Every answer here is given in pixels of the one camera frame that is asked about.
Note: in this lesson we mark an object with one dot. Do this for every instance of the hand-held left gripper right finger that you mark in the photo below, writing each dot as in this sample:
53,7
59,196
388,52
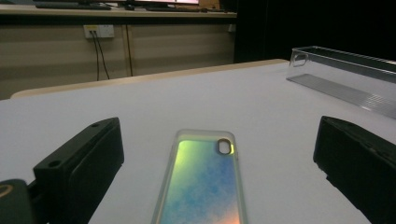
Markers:
361,161

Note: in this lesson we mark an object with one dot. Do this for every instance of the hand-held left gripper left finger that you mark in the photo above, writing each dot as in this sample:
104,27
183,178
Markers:
81,161

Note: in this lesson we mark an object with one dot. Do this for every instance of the clear plastic bin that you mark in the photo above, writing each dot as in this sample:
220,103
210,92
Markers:
342,90

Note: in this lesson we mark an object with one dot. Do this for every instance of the iridescent phone case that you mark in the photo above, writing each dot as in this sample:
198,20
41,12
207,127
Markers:
202,180

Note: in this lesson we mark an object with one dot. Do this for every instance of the wooden table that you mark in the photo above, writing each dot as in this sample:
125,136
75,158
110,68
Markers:
155,76

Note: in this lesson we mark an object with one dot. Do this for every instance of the black curtain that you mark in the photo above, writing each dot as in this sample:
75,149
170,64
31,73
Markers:
311,28

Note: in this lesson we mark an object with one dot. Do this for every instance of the white table mat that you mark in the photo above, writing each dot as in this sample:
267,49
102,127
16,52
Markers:
218,102

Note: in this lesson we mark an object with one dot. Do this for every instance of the background desk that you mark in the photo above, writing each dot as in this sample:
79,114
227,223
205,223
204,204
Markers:
124,14

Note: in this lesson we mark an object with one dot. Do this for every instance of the black keyboard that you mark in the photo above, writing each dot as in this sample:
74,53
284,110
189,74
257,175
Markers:
71,5

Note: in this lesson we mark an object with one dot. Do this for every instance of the monitor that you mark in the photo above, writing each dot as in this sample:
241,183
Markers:
168,1

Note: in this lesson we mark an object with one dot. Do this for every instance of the white wall socket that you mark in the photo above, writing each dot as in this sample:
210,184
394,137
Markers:
104,31

